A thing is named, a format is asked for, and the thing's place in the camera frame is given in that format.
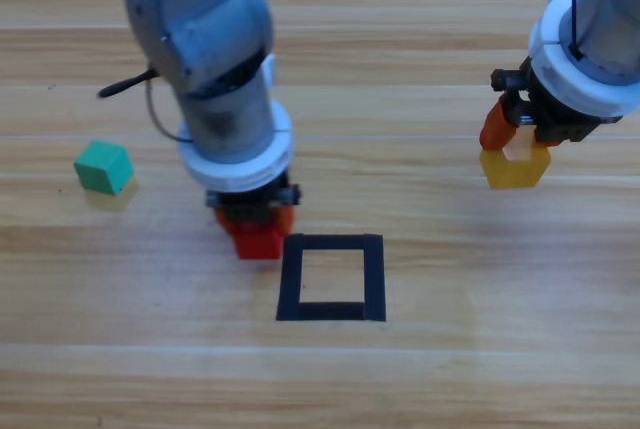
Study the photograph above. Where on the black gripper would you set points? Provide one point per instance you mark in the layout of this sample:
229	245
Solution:
250	206
555	121

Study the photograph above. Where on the red cube block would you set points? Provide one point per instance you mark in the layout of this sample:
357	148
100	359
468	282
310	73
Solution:
257	246

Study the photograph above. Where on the yellow cube block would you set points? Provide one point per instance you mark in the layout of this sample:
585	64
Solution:
515	174

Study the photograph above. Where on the green cube block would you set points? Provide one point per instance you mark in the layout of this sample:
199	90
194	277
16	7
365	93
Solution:
102	169

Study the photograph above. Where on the black tape square outline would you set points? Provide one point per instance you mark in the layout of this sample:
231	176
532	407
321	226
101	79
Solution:
290	279

